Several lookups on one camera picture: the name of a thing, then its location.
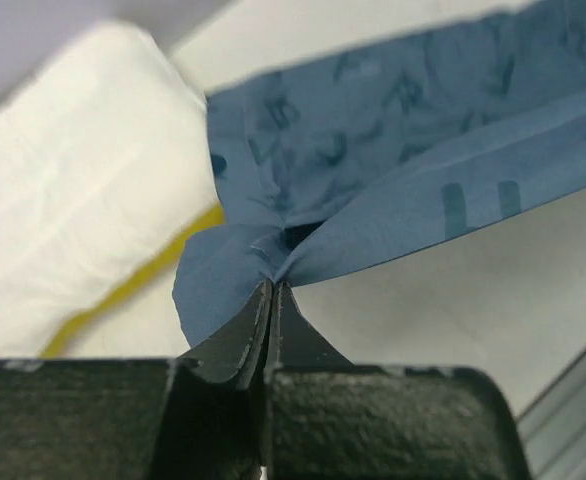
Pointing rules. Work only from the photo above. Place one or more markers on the aluminium front rail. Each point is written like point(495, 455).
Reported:
point(553, 428)

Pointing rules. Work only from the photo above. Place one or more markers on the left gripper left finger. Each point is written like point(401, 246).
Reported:
point(224, 395)

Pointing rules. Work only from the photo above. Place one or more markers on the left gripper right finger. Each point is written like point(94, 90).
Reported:
point(293, 343)

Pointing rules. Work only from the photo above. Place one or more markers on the white pillow with yellow edge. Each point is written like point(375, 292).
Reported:
point(104, 174)

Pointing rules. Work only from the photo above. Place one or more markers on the blue cartoon print pillowcase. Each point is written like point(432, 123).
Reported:
point(339, 164)

